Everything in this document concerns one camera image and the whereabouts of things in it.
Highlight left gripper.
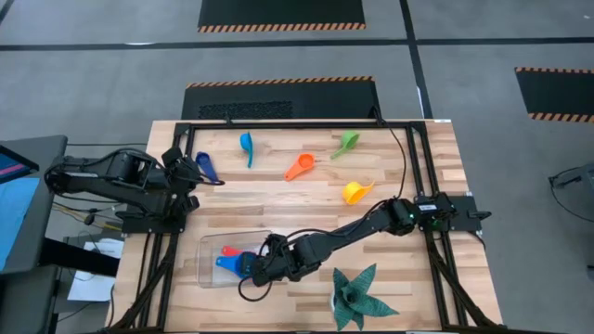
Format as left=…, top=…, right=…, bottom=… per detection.
left=161, top=147, right=206, bottom=186

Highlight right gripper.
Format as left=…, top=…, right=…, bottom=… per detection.
left=240, top=234, right=303, bottom=287

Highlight dark blue measuring cup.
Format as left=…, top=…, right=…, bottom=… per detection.
left=195, top=151, right=220, bottom=184

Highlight teal measuring cup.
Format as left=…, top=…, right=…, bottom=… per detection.
left=239, top=132, right=255, bottom=170

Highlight orange measuring cup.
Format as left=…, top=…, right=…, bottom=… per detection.
left=283, top=153, right=317, bottom=183

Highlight yellow measuring cup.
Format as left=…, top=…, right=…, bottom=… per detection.
left=342, top=180, right=376, bottom=206

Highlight green measuring cup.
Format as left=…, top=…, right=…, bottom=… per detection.
left=329, top=130, right=361, bottom=161

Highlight clear plastic basket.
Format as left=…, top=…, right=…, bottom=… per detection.
left=197, top=230, right=279, bottom=289

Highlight green artificial plant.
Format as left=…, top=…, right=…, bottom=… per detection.
left=331, top=263, right=401, bottom=332

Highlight grey workstation desk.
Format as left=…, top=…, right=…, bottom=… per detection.
left=0, top=134, right=69, bottom=276

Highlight black hazard-striped floor mat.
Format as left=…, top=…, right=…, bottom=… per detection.
left=197, top=0, right=368, bottom=34
left=180, top=75, right=382, bottom=122
left=514, top=66, right=594, bottom=124

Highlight white paper sheets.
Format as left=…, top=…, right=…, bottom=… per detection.
left=67, top=238, right=125, bottom=303

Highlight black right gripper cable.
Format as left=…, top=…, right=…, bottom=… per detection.
left=238, top=276, right=276, bottom=303

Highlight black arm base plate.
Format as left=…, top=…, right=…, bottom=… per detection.
left=445, top=194, right=493, bottom=234
left=121, top=203, right=187, bottom=235

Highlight black aluminium table frame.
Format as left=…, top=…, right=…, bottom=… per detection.
left=105, top=119, right=510, bottom=334

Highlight black cable on table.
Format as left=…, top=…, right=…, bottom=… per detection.
left=372, top=106, right=409, bottom=201

